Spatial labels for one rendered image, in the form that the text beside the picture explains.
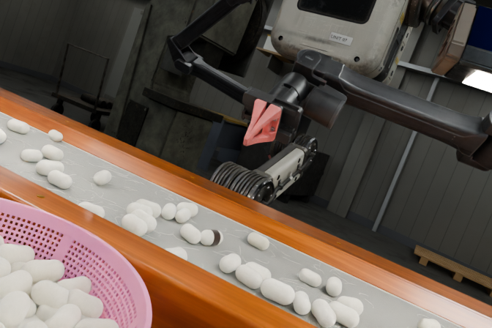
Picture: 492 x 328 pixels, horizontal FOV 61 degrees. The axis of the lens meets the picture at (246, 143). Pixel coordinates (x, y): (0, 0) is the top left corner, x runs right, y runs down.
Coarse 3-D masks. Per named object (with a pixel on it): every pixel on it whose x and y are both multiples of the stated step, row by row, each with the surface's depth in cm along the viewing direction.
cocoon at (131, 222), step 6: (126, 216) 49; (132, 216) 49; (126, 222) 48; (132, 222) 48; (138, 222) 48; (144, 222) 48; (126, 228) 48; (132, 228) 48; (138, 228) 48; (144, 228) 48; (138, 234) 48
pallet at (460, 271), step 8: (416, 248) 522; (424, 248) 546; (424, 256) 488; (432, 256) 510; (440, 256) 532; (424, 264) 486; (440, 264) 480; (448, 264) 496; (456, 264) 518; (456, 272) 472; (464, 272) 484; (472, 272) 505; (480, 280) 474; (488, 280) 496; (488, 288) 474
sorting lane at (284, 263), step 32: (0, 128) 73; (32, 128) 82; (0, 160) 56; (64, 160) 68; (96, 160) 76; (64, 192) 54; (96, 192) 59; (128, 192) 65; (160, 192) 72; (160, 224) 56; (192, 224) 61; (224, 224) 67; (192, 256) 49; (256, 256) 58; (288, 256) 63; (256, 288) 47; (320, 288) 55; (352, 288) 60; (384, 320) 52; (416, 320) 57
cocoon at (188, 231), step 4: (184, 224) 54; (188, 224) 54; (184, 228) 53; (188, 228) 53; (192, 228) 53; (196, 228) 53; (180, 232) 54; (184, 232) 53; (188, 232) 53; (192, 232) 52; (196, 232) 53; (200, 232) 53; (184, 236) 53; (188, 236) 52; (192, 236) 52; (196, 236) 52; (200, 236) 53; (188, 240) 52; (192, 240) 52; (196, 240) 52
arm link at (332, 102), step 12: (300, 60) 77; (312, 60) 78; (300, 72) 78; (312, 72) 77; (324, 84) 77; (312, 96) 73; (324, 96) 73; (336, 96) 76; (312, 108) 74; (324, 108) 73; (336, 108) 72; (324, 120) 74
